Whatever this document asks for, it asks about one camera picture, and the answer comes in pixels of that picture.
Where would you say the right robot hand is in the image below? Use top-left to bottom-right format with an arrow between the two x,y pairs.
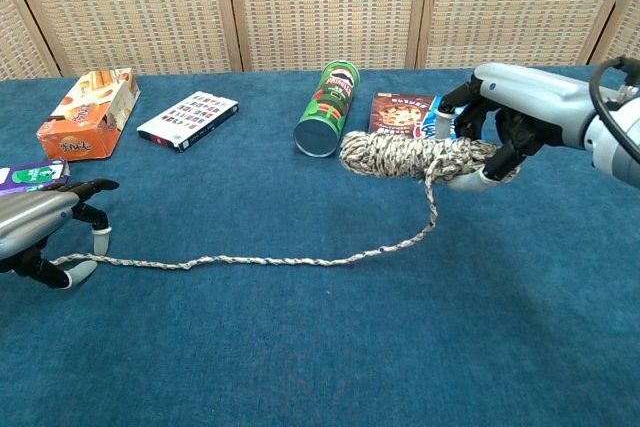
433,62 -> 599,193

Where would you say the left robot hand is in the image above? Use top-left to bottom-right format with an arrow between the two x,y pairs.
0,178 -> 120,291

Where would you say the braided beige rope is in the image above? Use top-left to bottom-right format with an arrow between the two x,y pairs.
52,130 -> 521,271

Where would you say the purple green carton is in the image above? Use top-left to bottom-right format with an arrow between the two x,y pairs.
0,159 -> 71,197

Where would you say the woven folding screen panel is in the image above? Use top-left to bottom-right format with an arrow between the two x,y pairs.
2,0 -> 244,78
589,0 -> 640,68
0,0 -> 64,81
404,0 -> 636,69
222,0 -> 434,73

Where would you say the orange wafer box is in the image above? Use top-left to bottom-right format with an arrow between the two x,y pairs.
35,66 -> 142,162

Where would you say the blue brown cookie box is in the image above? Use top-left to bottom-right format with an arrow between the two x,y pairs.
367,91 -> 471,141

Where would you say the white box with coloured squares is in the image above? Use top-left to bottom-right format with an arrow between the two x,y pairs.
136,90 -> 240,154

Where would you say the green Pringles can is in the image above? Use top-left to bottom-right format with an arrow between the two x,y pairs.
292,60 -> 361,158

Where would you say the blue carpet table cover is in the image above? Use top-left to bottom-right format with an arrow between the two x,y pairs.
0,64 -> 640,427

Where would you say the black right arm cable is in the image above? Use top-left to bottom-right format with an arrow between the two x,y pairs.
589,56 -> 640,121

